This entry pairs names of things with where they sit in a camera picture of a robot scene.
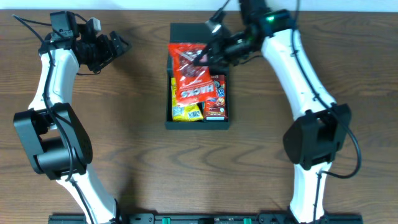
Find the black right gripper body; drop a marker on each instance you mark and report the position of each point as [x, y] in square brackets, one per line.
[218, 50]

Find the red Hello Panda box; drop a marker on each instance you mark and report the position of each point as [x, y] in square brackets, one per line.
[215, 109]

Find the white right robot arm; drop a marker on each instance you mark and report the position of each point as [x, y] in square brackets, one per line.
[320, 124]

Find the red Hacks candy bag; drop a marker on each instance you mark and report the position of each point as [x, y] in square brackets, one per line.
[194, 83]

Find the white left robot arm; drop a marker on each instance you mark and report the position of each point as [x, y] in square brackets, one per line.
[54, 140]

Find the yellow snack packet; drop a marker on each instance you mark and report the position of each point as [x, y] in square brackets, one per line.
[188, 113]

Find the black storage box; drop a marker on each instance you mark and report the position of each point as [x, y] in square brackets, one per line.
[191, 33]

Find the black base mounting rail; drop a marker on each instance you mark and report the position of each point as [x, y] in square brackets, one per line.
[262, 218]

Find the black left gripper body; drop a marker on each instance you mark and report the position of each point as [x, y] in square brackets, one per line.
[106, 48]

